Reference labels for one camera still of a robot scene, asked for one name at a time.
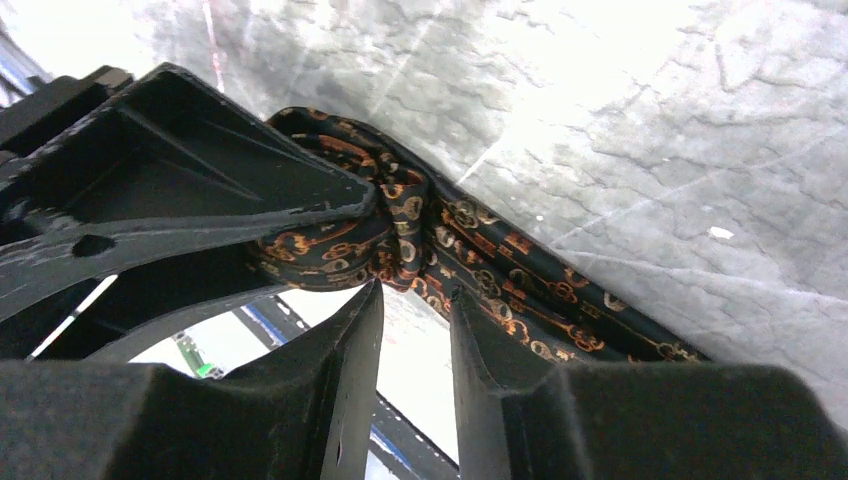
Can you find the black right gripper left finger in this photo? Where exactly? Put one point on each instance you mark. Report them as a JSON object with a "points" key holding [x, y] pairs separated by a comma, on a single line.
{"points": [[301, 411]]}

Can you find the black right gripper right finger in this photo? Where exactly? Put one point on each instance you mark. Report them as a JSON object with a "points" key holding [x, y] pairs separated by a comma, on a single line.
{"points": [[519, 416]]}

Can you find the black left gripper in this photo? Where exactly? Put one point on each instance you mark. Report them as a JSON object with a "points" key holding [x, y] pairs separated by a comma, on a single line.
{"points": [[86, 265]]}

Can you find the black orange key-pattern tie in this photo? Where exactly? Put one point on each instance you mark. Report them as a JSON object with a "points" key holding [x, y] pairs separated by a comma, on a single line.
{"points": [[428, 236]]}

